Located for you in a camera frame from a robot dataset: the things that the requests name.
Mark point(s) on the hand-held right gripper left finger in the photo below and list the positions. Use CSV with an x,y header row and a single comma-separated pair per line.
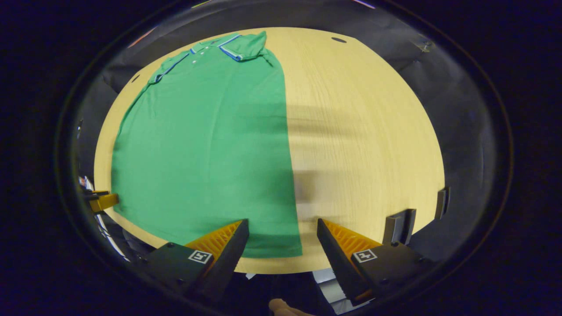
x,y
228,263

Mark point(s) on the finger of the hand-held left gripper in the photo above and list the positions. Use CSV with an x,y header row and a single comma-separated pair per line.
x,y
103,202

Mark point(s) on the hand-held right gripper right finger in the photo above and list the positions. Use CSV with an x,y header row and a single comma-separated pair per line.
x,y
336,263

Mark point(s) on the green T-shirt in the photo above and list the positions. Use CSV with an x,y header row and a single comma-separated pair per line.
x,y
197,145

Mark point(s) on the dark grey bracket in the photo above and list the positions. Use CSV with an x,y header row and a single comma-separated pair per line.
x,y
441,204
406,226

